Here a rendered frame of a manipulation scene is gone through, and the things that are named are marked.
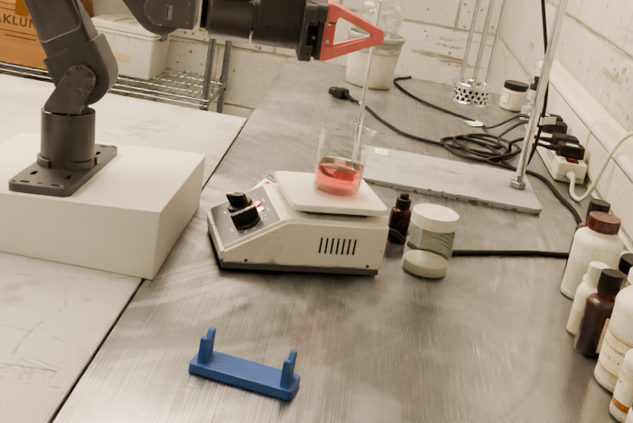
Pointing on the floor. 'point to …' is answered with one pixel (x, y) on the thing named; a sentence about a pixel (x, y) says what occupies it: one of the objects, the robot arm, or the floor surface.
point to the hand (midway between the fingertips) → (376, 36)
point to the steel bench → (359, 294)
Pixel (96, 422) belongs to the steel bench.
